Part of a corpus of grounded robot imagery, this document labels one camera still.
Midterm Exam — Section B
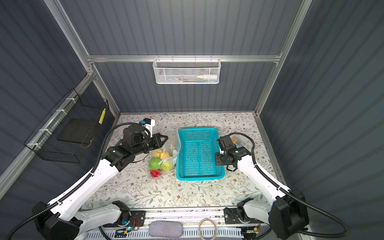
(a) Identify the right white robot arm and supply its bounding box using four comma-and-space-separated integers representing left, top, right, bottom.
215, 135, 310, 240

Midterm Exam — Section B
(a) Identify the grey fabric pouch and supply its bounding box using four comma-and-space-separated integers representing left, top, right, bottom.
149, 221, 183, 238

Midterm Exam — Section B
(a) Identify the black wire basket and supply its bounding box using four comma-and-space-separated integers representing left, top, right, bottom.
24, 91, 109, 164

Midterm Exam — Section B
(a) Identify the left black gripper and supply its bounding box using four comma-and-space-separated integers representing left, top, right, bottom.
132, 132, 168, 158

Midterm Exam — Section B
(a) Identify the black pad in basket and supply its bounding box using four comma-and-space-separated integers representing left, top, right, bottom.
57, 119, 95, 145

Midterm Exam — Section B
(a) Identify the right black corrugated cable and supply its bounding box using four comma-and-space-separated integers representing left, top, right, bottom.
227, 132, 349, 239

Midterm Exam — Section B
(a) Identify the black corrugated cable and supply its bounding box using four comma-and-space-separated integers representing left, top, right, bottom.
5, 122, 142, 240
227, 132, 349, 239

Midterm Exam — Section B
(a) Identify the left black corrugated cable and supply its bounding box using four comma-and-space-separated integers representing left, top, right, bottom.
5, 122, 142, 240

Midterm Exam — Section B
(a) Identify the white wire mesh basket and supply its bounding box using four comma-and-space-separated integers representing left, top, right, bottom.
153, 60, 222, 85

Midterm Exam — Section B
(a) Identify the clear zip top bag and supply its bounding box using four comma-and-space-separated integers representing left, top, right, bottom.
149, 129, 181, 178

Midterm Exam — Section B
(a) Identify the yellow pear toy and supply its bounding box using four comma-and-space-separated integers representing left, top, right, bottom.
160, 152, 171, 160

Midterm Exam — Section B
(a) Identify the green pear toy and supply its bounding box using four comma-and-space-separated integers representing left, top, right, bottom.
161, 160, 174, 173

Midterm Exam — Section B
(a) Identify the beige cable ring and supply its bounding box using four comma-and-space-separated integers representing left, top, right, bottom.
197, 218, 218, 240

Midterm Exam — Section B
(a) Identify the clear box of markers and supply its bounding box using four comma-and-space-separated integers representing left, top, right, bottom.
231, 137, 243, 148

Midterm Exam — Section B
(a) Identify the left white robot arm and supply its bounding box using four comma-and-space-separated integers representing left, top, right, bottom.
33, 118, 168, 240

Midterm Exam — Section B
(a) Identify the teal plastic basket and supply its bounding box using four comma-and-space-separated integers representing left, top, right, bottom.
176, 128, 225, 182

